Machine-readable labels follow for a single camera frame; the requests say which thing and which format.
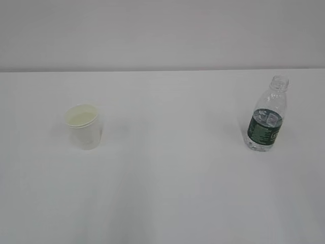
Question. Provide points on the white paper cup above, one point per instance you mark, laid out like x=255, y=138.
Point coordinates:
x=85, y=128

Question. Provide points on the clear plastic water bottle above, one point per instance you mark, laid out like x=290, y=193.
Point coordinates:
x=268, y=116

